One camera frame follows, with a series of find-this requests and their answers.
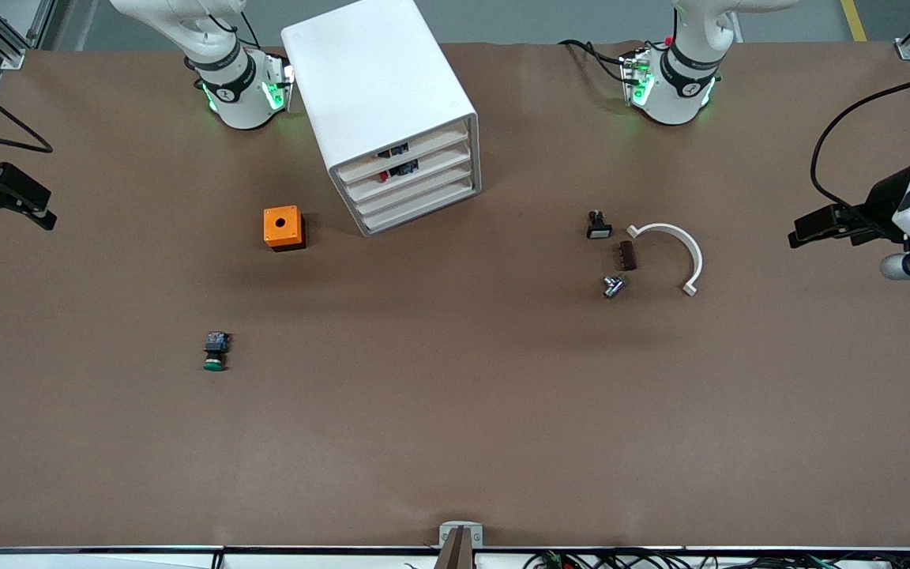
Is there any white plastic drawer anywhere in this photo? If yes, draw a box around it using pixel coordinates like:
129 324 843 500
335 122 473 186
349 160 476 217
357 179 478 235
341 142 474 202

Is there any green push button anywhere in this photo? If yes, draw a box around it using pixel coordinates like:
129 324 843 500
202 330 230 372

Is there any white drawer cabinet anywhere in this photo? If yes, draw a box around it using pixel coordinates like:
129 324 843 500
281 0 482 238

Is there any brown table cover sheet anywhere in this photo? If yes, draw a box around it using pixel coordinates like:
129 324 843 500
0 40 910 551

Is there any white curved plastic bracket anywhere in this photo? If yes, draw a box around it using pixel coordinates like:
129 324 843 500
626 223 705 298

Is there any orange button enclosure box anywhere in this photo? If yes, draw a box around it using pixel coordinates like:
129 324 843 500
263 205 306 252

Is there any black right arm base cable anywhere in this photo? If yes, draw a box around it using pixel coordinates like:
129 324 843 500
216 8 265 50

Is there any black arm base cable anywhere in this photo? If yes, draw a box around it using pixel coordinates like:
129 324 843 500
216 8 265 50
558 39 631 85

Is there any black left arm base cable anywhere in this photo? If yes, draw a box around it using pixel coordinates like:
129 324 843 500
558 39 631 85

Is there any cable bundle under table edge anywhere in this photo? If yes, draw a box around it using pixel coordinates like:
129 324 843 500
525 548 910 569

